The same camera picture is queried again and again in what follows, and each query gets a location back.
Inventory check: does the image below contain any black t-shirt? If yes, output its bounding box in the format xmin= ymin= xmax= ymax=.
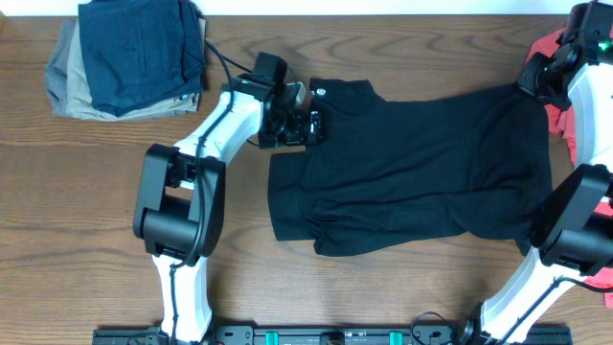
xmin=267 ymin=79 xmax=552 ymax=257

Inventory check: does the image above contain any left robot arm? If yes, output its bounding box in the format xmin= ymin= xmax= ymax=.
xmin=133 ymin=53 xmax=324 ymax=344

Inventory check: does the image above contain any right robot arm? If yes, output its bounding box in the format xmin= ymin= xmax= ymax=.
xmin=454 ymin=1 xmax=612 ymax=344

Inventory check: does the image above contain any red t-shirt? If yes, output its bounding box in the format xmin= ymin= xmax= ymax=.
xmin=526 ymin=29 xmax=612 ymax=288

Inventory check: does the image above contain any folded navy blue garment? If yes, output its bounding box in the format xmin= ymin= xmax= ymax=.
xmin=79 ymin=0 xmax=205 ymax=117

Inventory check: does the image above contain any folded beige garment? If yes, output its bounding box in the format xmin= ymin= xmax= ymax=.
xmin=66 ymin=18 xmax=205 ymax=122

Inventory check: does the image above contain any folded grey garment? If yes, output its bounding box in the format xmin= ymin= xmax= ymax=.
xmin=44 ymin=20 xmax=76 ymax=116

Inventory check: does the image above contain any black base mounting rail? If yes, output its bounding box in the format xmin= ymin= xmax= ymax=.
xmin=92 ymin=310 xmax=575 ymax=345

